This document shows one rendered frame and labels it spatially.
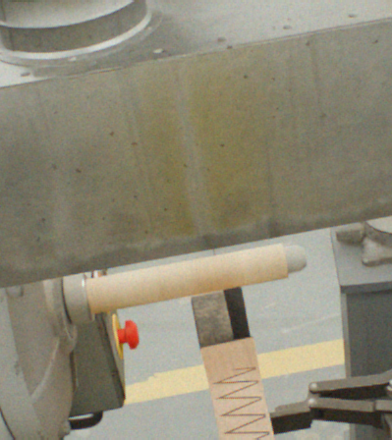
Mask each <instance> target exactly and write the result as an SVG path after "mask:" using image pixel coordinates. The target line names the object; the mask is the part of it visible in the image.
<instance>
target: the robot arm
mask: <svg viewBox="0 0 392 440"><path fill-rule="evenodd" d="M335 234H336V241H337V242H346V243H360V244H362V249H363V253H362V265H363V266H365V267H374V266H377V265H382V264H387V263H392V217H387V218H381V219H375V220H370V221H364V222H359V223H353V224H348V225H342V226H337V227H335ZM388 395H389V396H390V397H391V398H392V370H389V371H387V372H384V373H382V374H379V375H370V376H361V377H351V378H343V379H333V380H324V381H314V382H310V383H309V385H308V396H307V398H306V399H305V400H304V401H302V402H297V403H291V404H289V405H288V404H286V405H281V406H278V407H276V408H275V412H269V418H270V422H271V427H272V432H274V435H278V434H283V433H289V432H295V431H300V429H306V428H310V424H312V421H313V420H322V421H333V422H345V423H356V424H367V425H373V427H375V428H376V429H382V430H385V432H386V434H387V435H388V437H389V438H390V439H389V440H392V401H387V400H375V401H374V402H365V401H356V400H365V399H374V398H382V397H385V396H388ZM383 413H384V416H382V414H383Z"/></svg>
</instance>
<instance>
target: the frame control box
mask: <svg viewBox="0 0 392 440"><path fill-rule="evenodd" d="M76 326H77V342H76V346H75V347H74V352H75V361H76V371H77V379H78V387H77V390H76V392H75V395H74V397H73V401H72V406H71V411H70V414H69V419H68V421H69V422H70V425H71V431H76V430H84V428H90V427H94V426H95V425H97V424H98V423H99V422H100V421H101V419H102V418H103V412H109V411H114V409H119V408H121V407H122V406H123V405H124V400H127V392H126V376H125V360H124V359H123V351H124V344H119V342H118V337H117V330H119V329H121V324H120V321H119V317H118V313H117V309H116V310H111V311H110V313H109V314H108V312H107V311H106V312H99V313H95V314H94V320H93V321H91V322H87V323H82V325H76ZM88 414H92V415H91V416H89V417H82V418H71V417H76V416H81V415H88Z"/></svg>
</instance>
